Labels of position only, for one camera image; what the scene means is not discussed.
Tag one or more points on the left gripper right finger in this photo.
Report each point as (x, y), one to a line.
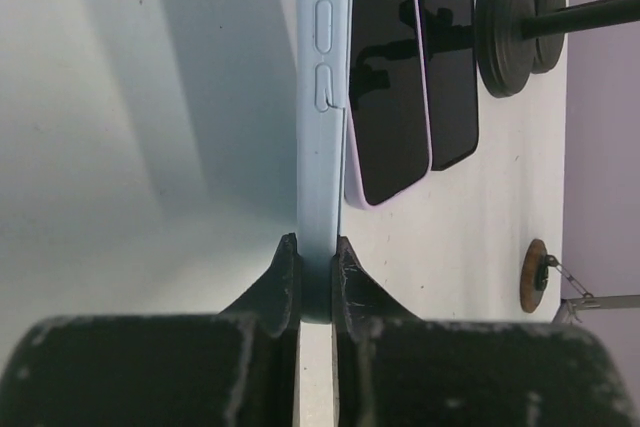
(360, 306)

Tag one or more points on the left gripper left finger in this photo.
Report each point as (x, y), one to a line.
(265, 388)

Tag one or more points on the phone with lilac case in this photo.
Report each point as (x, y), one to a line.
(389, 141)

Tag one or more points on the brown round phone stand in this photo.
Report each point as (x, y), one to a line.
(534, 280)

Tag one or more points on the phone with light blue case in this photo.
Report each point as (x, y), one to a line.
(323, 48)

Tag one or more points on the phone with black case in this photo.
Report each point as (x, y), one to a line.
(451, 79)

